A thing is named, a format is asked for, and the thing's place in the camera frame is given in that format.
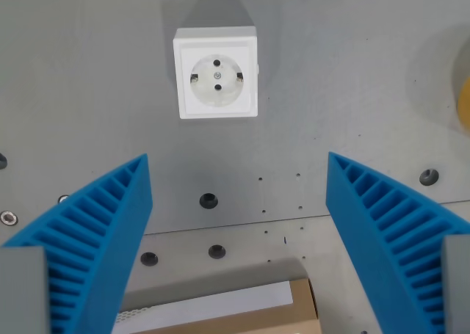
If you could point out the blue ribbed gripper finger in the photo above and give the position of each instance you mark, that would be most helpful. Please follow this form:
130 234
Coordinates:
371 216
103 231

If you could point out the brown cardboard box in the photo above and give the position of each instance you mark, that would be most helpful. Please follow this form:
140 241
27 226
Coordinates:
279 319

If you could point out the white wall power socket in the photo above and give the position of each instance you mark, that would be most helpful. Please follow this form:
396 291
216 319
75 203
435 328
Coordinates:
216 73

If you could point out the yellow round object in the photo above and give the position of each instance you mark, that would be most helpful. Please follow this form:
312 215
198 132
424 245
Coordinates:
465 102

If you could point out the silver hex screw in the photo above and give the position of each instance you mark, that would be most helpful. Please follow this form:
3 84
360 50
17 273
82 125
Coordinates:
9 218
63 199

